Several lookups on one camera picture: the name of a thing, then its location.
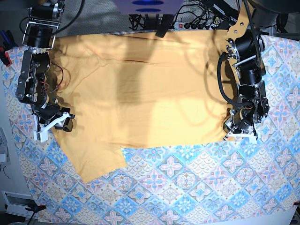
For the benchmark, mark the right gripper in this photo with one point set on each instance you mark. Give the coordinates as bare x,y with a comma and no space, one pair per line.
62,120

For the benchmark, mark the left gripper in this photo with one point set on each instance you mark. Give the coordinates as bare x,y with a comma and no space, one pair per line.
240,124

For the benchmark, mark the yellow T-shirt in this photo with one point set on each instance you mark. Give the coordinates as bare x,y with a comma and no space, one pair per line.
138,91

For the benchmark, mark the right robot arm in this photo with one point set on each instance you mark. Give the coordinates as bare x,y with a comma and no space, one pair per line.
32,89

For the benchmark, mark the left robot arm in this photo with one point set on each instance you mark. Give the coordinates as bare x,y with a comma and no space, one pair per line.
244,53

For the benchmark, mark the patterned tablecloth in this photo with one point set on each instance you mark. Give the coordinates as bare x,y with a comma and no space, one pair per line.
180,184

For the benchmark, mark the bottom left orange clamp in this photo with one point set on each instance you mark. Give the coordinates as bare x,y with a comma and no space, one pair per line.
35,208

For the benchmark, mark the left edge red clamp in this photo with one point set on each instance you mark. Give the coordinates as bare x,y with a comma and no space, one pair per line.
8,43

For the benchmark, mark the bottom right red clamp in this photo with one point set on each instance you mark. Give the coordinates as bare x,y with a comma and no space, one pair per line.
297,203

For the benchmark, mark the black centre table clamp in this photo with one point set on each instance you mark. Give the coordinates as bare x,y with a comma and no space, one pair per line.
164,25

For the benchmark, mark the white wall trunking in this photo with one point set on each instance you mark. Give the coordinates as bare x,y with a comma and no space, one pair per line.
17,203

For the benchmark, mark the white power strip red switch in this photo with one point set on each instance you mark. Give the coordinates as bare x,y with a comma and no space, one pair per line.
196,26

